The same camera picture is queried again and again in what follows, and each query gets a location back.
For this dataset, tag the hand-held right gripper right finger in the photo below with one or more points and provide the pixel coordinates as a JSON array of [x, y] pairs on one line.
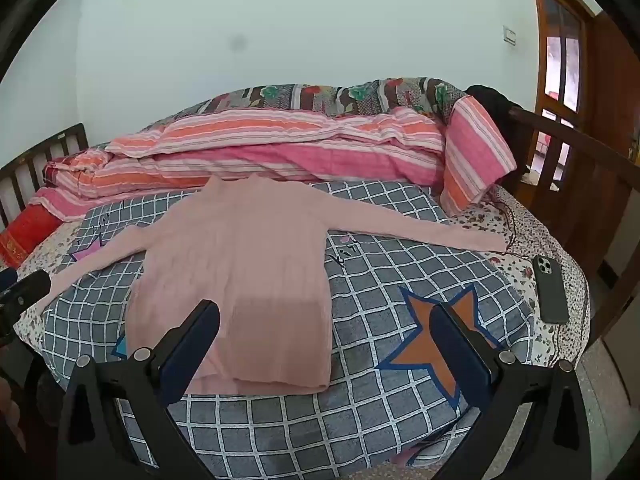
[[462, 360]]

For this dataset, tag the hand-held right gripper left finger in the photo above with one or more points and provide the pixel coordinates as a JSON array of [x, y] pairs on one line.
[[189, 357]]

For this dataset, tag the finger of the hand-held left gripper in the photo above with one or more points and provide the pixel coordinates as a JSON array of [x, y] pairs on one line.
[[27, 290], [6, 277]]

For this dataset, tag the pink knit sweater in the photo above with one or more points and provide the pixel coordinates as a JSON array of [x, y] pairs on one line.
[[235, 270]]

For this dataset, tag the person's left hand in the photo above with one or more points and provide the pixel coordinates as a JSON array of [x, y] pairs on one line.
[[9, 415]]

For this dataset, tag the red pillow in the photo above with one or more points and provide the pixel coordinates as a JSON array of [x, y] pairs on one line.
[[25, 235]]

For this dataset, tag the dark smartphone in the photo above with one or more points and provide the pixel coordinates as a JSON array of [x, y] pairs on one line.
[[550, 290]]

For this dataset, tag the grey checked star blanket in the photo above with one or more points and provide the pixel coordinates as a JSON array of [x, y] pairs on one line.
[[380, 270]]

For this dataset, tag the dark wooden headboard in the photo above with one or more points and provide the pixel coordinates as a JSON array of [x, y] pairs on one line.
[[30, 157]]

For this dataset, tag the pink orange striped quilt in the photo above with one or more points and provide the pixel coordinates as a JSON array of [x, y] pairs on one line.
[[300, 150]]

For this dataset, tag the black clothing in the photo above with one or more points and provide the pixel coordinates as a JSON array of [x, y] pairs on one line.
[[495, 105]]

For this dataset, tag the floral patchwork quilt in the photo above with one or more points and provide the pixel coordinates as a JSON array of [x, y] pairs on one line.
[[320, 95]]

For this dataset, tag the brown wooden door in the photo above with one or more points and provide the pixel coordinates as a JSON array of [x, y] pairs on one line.
[[537, 50]]

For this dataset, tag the white wall switch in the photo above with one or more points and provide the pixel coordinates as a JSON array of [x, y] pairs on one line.
[[510, 35]]

